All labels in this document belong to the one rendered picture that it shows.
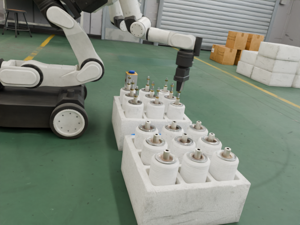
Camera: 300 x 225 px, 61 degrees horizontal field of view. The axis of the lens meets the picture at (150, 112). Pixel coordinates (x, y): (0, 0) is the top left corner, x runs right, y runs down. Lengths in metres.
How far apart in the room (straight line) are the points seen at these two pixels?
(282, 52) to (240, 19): 3.71
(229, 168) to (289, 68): 3.14
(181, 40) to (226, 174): 0.68
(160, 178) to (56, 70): 0.98
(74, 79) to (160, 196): 0.94
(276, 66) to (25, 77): 3.13
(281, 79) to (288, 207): 2.82
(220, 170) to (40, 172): 0.75
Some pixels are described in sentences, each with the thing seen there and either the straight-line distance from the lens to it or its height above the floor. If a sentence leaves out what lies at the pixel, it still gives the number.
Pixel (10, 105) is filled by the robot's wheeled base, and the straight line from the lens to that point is 1.51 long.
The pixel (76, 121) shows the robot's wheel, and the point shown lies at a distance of 1.45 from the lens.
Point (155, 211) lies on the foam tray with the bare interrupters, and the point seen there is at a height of 0.10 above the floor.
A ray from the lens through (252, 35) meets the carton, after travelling 5.33.
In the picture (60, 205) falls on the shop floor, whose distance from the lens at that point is 1.06.
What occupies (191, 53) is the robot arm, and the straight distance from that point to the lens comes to 1.34.
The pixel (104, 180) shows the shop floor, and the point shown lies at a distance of 1.17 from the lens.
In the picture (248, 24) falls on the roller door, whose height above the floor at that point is 0.79.
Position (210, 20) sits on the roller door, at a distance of 7.03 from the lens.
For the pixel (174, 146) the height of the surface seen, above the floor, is 0.24.
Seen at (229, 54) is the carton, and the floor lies 0.19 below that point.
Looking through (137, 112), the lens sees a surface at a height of 0.21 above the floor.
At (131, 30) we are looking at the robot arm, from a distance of 1.37.
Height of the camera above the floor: 0.69
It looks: 21 degrees down
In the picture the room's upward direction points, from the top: 8 degrees clockwise
